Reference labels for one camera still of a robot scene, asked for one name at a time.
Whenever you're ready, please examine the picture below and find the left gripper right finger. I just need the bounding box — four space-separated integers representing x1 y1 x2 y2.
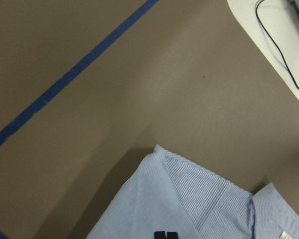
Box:
166 232 178 239

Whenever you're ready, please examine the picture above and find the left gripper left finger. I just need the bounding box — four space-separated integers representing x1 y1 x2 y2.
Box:
154 231 166 239

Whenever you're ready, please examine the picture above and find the blue white striped shirt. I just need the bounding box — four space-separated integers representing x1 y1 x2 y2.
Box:
88 145 299 239

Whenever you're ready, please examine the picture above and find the black pendant cable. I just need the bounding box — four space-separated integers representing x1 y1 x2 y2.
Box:
255 0 299 91

